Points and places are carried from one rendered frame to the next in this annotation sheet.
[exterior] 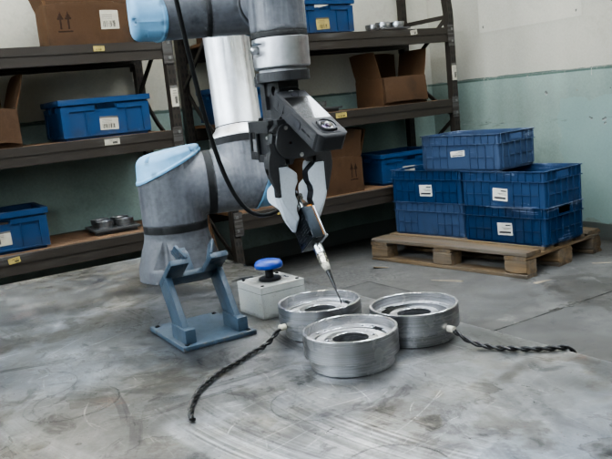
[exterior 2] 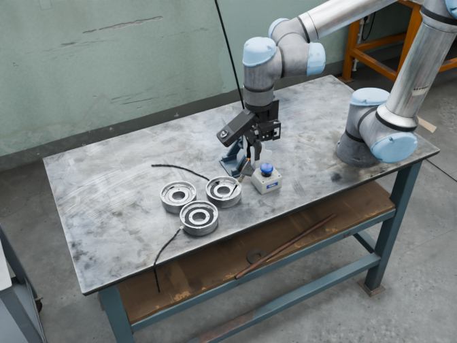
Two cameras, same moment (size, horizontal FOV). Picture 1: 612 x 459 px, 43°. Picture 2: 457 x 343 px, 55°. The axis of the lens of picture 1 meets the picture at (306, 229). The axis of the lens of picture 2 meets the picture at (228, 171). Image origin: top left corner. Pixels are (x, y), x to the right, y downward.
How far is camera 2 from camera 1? 1.55 m
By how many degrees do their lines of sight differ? 88
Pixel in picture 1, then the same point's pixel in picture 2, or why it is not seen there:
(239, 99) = (392, 95)
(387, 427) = (120, 204)
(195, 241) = (349, 143)
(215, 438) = (137, 171)
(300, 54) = (247, 99)
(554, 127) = not seen: outside the picture
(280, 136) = not seen: hidden behind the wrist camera
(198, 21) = not seen: hidden behind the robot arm
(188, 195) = (352, 122)
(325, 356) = (166, 188)
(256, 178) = (369, 141)
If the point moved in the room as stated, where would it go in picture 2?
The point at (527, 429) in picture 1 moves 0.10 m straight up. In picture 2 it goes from (98, 233) to (90, 207)
